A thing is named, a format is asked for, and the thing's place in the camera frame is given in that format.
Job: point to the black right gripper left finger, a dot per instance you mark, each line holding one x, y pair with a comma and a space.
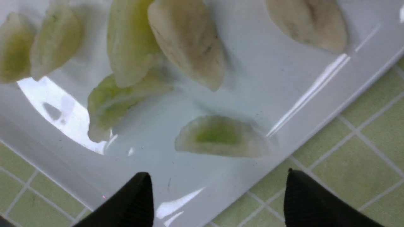
130, 206

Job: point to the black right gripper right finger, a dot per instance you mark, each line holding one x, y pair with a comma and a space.
308, 204

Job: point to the white rectangular plate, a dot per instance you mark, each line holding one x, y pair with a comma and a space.
285, 90

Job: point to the white dumpling top right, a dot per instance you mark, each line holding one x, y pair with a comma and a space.
319, 23

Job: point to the white dumpling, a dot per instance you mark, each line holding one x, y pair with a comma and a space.
319, 23
187, 35

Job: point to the white dumpling centre right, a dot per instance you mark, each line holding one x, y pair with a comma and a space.
187, 35

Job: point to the green dumpling bottom edge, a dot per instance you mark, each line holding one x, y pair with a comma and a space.
17, 37

